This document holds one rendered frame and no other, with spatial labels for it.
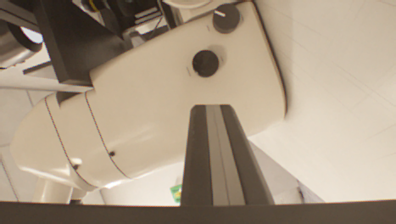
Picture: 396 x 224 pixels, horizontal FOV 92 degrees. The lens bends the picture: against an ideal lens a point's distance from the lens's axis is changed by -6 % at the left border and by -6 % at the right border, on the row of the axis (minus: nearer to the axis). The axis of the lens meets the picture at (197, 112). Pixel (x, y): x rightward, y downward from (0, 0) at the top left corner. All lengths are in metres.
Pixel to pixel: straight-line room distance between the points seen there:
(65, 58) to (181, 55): 0.10
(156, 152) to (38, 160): 0.12
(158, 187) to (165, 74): 3.05
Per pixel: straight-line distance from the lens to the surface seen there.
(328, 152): 0.20
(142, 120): 0.20
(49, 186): 0.33
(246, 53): 0.20
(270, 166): 2.54
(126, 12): 0.35
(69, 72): 0.19
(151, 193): 3.28
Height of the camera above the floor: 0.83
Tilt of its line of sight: 2 degrees up
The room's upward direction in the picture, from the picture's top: 110 degrees counter-clockwise
